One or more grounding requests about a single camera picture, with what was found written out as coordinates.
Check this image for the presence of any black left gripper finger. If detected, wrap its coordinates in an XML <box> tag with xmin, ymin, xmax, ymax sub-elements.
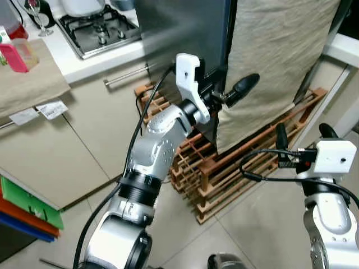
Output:
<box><xmin>202</xmin><ymin>66</ymin><xmax>226</xmax><ymax>85</ymax></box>
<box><xmin>224</xmin><ymin>73</ymin><xmax>261</xmax><ymax>109</ymax></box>

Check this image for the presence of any white green red carton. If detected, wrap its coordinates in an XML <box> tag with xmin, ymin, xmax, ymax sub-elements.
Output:
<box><xmin>0</xmin><ymin>25</ymin><xmax>13</xmax><ymax>45</ymax></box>

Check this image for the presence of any large wrinkled beige cloth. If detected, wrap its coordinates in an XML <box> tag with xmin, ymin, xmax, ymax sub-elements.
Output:
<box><xmin>216</xmin><ymin>0</ymin><xmax>343</xmax><ymax>155</ymax></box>

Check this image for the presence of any wooden slatted rack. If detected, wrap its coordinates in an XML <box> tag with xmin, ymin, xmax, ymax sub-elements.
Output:
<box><xmin>134</xmin><ymin>83</ymin><xmax>329</xmax><ymax>225</ymax></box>

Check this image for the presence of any beige side cabinet white top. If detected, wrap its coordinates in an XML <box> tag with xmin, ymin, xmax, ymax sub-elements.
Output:
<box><xmin>292</xmin><ymin>34</ymin><xmax>359</xmax><ymax>152</ymax></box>

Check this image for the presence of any black countertop appliance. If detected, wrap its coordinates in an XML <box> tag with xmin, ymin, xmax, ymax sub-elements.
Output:
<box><xmin>339</xmin><ymin>0</ymin><xmax>359</xmax><ymax>40</ymax></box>

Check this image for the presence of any steel gas stove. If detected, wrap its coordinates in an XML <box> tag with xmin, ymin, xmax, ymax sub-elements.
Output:
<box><xmin>56</xmin><ymin>4</ymin><xmax>142</xmax><ymax>59</ymax></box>

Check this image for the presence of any grey robot right leg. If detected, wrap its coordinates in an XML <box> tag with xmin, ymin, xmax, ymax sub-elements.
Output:
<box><xmin>206</xmin><ymin>253</ymin><xmax>247</xmax><ymax>269</ymax></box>

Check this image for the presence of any beige kitchen cabinet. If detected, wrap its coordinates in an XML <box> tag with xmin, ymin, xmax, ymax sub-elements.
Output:
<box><xmin>0</xmin><ymin>22</ymin><xmax>186</xmax><ymax>211</ymax></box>

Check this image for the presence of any white paper tag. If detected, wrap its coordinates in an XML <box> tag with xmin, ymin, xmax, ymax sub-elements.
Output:
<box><xmin>8</xmin><ymin>108</ymin><xmax>39</xmax><ymax>126</ymax></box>
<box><xmin>35</xmin><ymin>100</ymin><xmax>69</xmax><ymax>120</ymax></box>

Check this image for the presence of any dark wine bottle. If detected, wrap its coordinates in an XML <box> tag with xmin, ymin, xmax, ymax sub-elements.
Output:
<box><xmin>39</xmin><ymin>0</ymin><xmax>58</xmax><ymax>29</ymax></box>

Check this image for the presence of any tan counter mat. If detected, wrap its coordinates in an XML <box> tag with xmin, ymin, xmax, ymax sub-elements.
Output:
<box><xmin>0</xmin><ymin>38</ymin><xmax>71</xmax><ymax>118</ymax></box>

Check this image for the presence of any clear wine glass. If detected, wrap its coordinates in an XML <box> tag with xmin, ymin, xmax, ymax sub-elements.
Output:
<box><xmin>24</xmin><ymin>0</ymin><xmax>54</xmax><ymax>37</ymax></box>

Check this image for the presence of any pink lidded plastic container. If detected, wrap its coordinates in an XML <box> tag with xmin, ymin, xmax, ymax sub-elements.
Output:
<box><xmin>0</xmin><ymin>38</ymin><xmax>40</xmax><ymax>73</ymax></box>

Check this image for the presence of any red espresso machine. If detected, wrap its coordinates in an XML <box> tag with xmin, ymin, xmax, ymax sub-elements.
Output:
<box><xmin>0</xmin><ymin>0</ymin><xmax>29</xmax><ymax>41</ymax></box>

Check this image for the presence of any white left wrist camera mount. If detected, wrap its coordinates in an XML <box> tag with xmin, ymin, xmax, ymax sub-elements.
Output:
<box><xmin>175</xmin><ymin>53</ymin><xmax>211</xmax><ymax>125</ymax></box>

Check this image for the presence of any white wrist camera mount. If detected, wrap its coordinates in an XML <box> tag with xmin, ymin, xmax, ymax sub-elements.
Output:
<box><xmin>175</xmin><ymin>53</ymin><xmax>211</xmax><ymax>125</ymax></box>
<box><xmin>297</xmin><ymin>140</ymin><xmax>358</xmax><ymax>181</ymax></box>

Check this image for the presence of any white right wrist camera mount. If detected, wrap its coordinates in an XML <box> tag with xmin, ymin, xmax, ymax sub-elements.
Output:
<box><xmin>297</xmin><ymin>140</ymin><xmax>358</xmax><ymax>181</ymax></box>

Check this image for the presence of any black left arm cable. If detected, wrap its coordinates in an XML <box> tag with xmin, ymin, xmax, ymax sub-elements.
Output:
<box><xmin>73</xmin><ymin>66</ymin><xmax>177</xmax><ymax>269</ymax></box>

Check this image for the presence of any silver cabinet handle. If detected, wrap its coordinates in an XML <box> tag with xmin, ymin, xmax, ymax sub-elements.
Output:
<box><xmin>103</xmin><ymin>63</ymin><xmax>155</xmax><ymax>87</ymax></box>
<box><xmin>0</xmin><ymin>118</ymin><xmax>17</xmax><ymax>131</ymax></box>

